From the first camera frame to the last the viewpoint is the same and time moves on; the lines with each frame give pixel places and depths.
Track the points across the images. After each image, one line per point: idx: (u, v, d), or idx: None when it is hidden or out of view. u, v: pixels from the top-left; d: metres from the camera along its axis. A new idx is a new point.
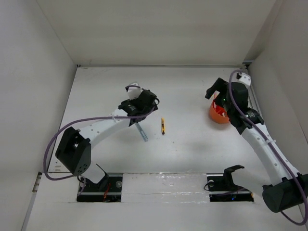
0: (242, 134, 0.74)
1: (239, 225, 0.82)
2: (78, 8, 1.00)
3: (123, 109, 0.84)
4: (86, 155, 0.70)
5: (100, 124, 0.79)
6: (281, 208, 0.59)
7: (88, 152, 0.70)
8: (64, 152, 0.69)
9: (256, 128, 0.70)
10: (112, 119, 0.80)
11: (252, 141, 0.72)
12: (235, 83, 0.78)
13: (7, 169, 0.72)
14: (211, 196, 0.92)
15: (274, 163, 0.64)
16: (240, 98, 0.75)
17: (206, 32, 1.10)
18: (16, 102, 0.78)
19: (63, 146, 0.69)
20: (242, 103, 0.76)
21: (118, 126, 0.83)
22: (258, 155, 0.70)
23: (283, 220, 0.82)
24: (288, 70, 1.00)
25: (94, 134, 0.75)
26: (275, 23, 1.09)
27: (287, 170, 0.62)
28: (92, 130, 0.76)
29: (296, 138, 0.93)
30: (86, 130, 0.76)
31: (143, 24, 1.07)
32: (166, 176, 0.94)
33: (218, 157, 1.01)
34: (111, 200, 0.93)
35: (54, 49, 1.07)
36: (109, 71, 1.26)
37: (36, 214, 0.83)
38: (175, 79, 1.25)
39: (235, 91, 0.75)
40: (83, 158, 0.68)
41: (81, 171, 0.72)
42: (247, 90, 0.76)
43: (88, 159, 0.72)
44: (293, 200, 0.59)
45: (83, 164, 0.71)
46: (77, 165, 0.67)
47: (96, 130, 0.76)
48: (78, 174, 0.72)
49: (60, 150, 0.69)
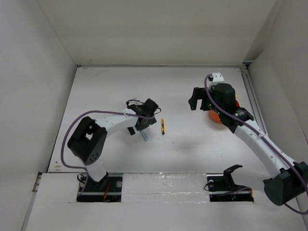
0: (235, 133, 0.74)
1: (239, 225, 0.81)
2: (78, 9, 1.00)
3: (132, 109, 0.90)
4: (100, 144, 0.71)
5: (114, 118, 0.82)
6: (285, 199, 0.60)
7: (102, 142, 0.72)
8: (78, 140, 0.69)
9: (248, 125, 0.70)
10: (124, 115, 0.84)
11: (245, 138, 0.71)
12: (219, 85, 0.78)
13: (6, 168, 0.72)
14: (211, 196, 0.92)
15: (270, 156, 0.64)
16: (228, 98, 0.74)
17: (206, 32, 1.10)
18: (16, 102, 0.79)
19: (78, 134, 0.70)
20: (229, 104, 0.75)
21: (126, 124, 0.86)
22: (253, 150, 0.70)
23: (284, 220, 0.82)
24: (288, 70, 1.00)
25: (109, 124, 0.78)
26: (274, 22, 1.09)
27: (284, 161, 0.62)
28: (107, 121, 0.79)
29: (296, 137, 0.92)
30: (101, 120, 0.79)
31: (142, 24, 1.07)
32: (166, 176, 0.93)
33: (218, 157, 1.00)
34: (111, 200, 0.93)
35: (54, 50, 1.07)
36: (110, 71, 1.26)
37: (36, 214, 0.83)
38: (175, 79, 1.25)
39: (222, 93, 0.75)
40: (98, 144, 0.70)
41: (93, 160, 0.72)
42: (233, 89, 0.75)
43: (100, 148, 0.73)
44: (294, 190, 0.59)
45: (96, 153, 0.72)
46: (92, 151, 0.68)
47: (111, 121, 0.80)
48: (89, 163, 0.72)
49: (74, 138, 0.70)
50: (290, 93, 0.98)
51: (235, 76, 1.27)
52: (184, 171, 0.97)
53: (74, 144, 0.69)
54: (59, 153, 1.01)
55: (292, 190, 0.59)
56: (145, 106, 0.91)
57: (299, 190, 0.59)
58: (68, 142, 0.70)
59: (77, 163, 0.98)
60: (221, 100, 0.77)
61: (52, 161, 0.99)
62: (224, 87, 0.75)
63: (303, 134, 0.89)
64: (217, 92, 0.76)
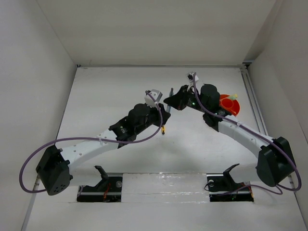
0: (219, 130, 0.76)
1: (239, 225, 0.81)
2: (78, 9, 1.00)
3: (114, 129, 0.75)
4: (63, 177, 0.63)
5: (85, 146, 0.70)
6: (278, 179, 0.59)
7: (66, 175, 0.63)
8: (44, 170, 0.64)
9: (225, 119, 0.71)
10: (99, 141, 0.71)
11: (227, 131, 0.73)
12: (203, 87, 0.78)
13: (7, 168, 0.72)
14: (211, 196, 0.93)
15: (250, 138, 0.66)
16: (214, 102, 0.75)
17: (206, 32, 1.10)
18: (15, 102, 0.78)
19: (43, 163, 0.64)
20: (213, 106, 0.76)
21: (103, 149, 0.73)
22: (238, 140, 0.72)
23: (283, 221, 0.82)
24: (288, 70, 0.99)
25: (75, 156, 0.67)
26: (275, 22, 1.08)
27: (263, 139, 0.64)
28: (74, 151, 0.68)
29: (296, 138, 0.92)
30: (69, 149, 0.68)
31: (143, 24, 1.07)
32: (165, 176, 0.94)
33: (218, 157, 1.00)
34: (111, 200, 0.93)
35: (54, 50, 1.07)
36: (109, 71, 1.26)
37: (37, 214, 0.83)
38: (175, 78, 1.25)
39: (208, 97, 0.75)
40: (60, 179, 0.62)
41: (58, 190, 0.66)
42: (218, 92, 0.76)
43: (67, 180, 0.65)
44: (284, 169, 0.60)
45: (61, 185, 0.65)
46: (52, 185, 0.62)
47: (79, 151, 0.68)
48: (56, 193, 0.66)
49: (40, 167, 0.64)
50: (290, 93, 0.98)
51: (235, 76, 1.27)
52: (184, 171, 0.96)
53: (41, 173, 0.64)
54: None
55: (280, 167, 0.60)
56: (129, 122, 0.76)
57: (288, 167, 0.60)
58: (36, 168, 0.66)
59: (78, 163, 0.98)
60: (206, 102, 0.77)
61: None
62: (210, 91, 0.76)
63: (303, 134, 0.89)
64: (203, 95, 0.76)
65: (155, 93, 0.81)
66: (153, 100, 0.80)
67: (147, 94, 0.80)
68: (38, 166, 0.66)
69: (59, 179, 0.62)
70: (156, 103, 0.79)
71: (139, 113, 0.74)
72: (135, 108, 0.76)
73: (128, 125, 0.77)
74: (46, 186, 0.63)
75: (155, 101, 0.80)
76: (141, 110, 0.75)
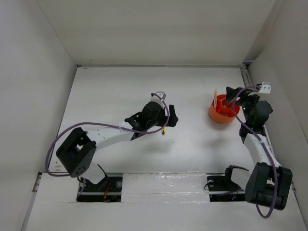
0: (245, 143, 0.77)
1: (239, 225, 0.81)
2: (78, 9, 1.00)
3: (129, 121, 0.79)
4: (87, 159, 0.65)
5: (107, 131, 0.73)
6: (257, 196, 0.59)
7: (89, 157, 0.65)
8: (67, 151, 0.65)
9: (254, 133, 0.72)
10: (119, 129, 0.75)
11: (250, 144, 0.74)
12: (260, 102, 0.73)
13: (7, 168, 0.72)
14: (211, 196, 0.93)
15: (260, 154, 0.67)
16: (258, 120, 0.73)
17: (205, 31, 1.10)
18: (15, 101, 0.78)
19: (67, 144, 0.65)
20: (255, 121, 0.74)
21: (120, 138, 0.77)
22: (252, 154, 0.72)
23: (282, 220, 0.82)
24: (288, 70, 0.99)
25: (100, 139, 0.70)
26: (275, 23, 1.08)
27: (270, 161, 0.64)
28: (98, 134, 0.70)
29: (296, 137, 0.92)
30: (94, 132, 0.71)
31: (142, 24, 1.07)
32: (166, 176, 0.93)
33: (218, 158, 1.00)
34: (111, 200, 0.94)
35: (54, 49, 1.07)
36: (109, 71, 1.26)
37: (36, 214, 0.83)
38: (175, 79, 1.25)
39: (256, 111, 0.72)
40: (85, 160, 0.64)
41: (79, 173, 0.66)
42: (268, 115, 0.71)
43: (88, 162, 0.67)
44: (268, 190, 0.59)
45: (83, 167, 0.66)
46: (77, 166, 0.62)
47: (103, 135, 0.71)
48: (76, 175, 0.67)
49: (62, 148, 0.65)
50: (290, 93, 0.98)
51: (234, 76, 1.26)
52: (183, 172, 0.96)
53: (64, 155, 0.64)
54: None
55: (266, 190, 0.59)
56: (142, 117, 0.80)
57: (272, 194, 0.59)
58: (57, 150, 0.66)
59: None
60: (252, 115, 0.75)
61: (52, 161, 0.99)
62: (262, 108, 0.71)
63: (303, 134, 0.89)
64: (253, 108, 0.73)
65: (160, 94, 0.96)
66: (160, 97, 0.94)
67: (154, 95, 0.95)
68: (59, 147, 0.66)
69: (85, 160, 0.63)
70: (162, 100, 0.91)
71: (153, 108, 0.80)
72: (151, 104, 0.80)
73: (140, 120, 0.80)
74: (70, 167, 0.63)
75: (160, 99, 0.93)
76: (153, 105, 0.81)
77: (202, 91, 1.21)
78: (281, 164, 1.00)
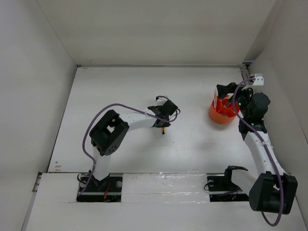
0: (245, 141, 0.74)
1: (238, 225, 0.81)
2: (78, 9, 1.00)
3: (152, 109, 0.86)
4: (119, 139, 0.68)
5: (135, 115, 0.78)
6: (262, 207, 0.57)
7: (121, 136, 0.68)
8: (100, 131, 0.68)
9: (256, 132, 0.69)
10: (145, 115, 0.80)
11: (250, 144, 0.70)
12: (257, 94, 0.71)
13: (7, 168, 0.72)
14: (211, 196, 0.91)
15: (263, 160, 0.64)
16: (258, 113, 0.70)
17: (205, 32, 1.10)
18: (15, 102, 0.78)
19: (101, 124, 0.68)
20: (254, 115, 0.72)
21: (144, 123, 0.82)
22: (253, 155, 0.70)
23: (282, 220, 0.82)
24: (288, 70, 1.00)
25: (130, 121, 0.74)
26: (275, 23, 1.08)
27: (273, 168, 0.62)
28: (129, 117, 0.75)
29: (296, 138, 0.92)
30: (124, 115, 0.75)
31: (142, 24, 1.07)
32: (165, 176, 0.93)
33: (218, 157, 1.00)
34: (111, 200, 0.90)
35: (54, 49, 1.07)
36: (109, 71, 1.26)
37: (36, 215, 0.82)
38: (175, 78, 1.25)
39: (254, 104, 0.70)
40: (117, 140, 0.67)
41: (110, 151, 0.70)
42: (267, 106, 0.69)
43: (120, 141, 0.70)
44: (273, 200, 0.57)
45: (114, 146, 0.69)
46: (109, 146, 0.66)
47: (133, 118, 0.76)
48: (108, 154, 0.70)
49: (96, 128, 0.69)
50: (290, 94, 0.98)
51: (234, 76, 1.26)
52: (183, 171, 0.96)
53: (98, 134, 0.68)
54: (59, 153, 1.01)
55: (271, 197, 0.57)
56: (163, 107, 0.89)
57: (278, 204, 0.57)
58: (91, 130, 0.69)
59: (78, 163, 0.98)
60: (250, 110, 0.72)
61: (52, 161, 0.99)
62: (259, 100, 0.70)
63: (303, 134, 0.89)
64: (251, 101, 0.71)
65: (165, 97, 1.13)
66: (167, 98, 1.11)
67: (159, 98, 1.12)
68: (93, 128, 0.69)
69: (118, 139, 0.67)
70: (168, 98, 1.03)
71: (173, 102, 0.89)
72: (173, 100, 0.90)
73: (161, 110, 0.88)
74: (103, 146, 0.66)
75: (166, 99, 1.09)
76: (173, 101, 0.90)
77: (202, 91, 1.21)
78: (281, 164, 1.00)
